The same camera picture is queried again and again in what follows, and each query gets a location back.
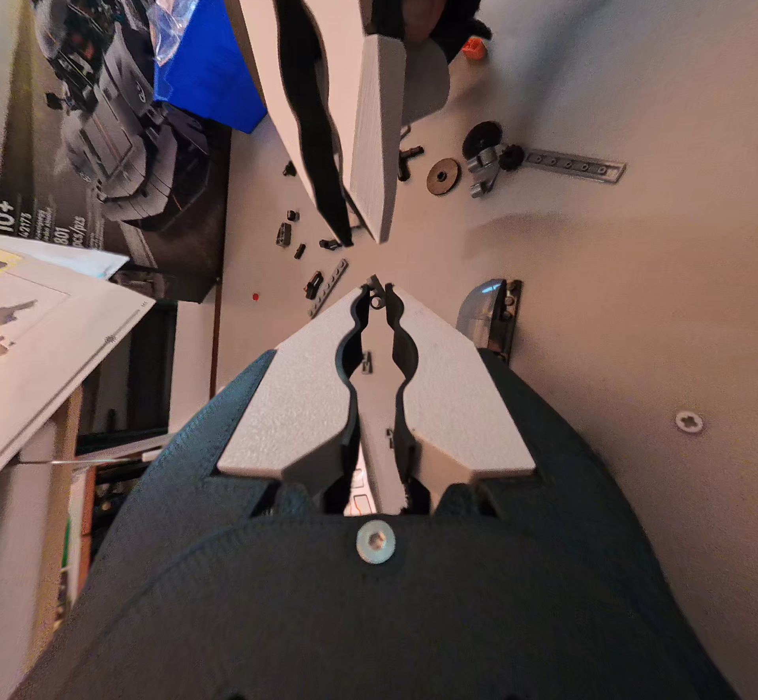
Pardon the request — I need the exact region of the long grey lego plate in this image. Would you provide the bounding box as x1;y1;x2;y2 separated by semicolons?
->
308;259;349;319

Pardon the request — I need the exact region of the lego set box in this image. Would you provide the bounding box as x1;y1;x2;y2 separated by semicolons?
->
0;0;232;304

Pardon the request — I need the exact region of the instruction booklet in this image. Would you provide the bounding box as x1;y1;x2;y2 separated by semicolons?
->
0;235;156;470

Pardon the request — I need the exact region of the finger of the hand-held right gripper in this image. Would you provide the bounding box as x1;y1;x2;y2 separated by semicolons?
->
293;0;411;246
211;0;356;248

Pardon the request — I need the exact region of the blue plastic bin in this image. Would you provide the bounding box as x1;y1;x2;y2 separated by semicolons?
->
153;0;268;133

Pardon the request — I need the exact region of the grey beam assembly with gear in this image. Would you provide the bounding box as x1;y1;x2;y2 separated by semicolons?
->
462;121;627;199

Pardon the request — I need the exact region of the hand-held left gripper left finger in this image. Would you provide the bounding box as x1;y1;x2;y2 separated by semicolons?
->
216;285;372;514

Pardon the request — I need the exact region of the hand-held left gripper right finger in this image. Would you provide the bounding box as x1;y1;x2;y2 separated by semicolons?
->
382;283;537;511

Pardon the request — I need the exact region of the lego sticker sheet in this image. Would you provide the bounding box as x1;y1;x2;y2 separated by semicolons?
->
343;428;396;517

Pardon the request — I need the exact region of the black round lego dish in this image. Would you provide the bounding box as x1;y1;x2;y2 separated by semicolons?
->
426;158;462;196

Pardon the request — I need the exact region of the person's right hand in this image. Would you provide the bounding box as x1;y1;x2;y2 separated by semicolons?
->
405;0;455;43

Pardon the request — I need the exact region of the grey domed lego assembly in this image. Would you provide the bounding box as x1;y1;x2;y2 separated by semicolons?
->
456;278;523;363

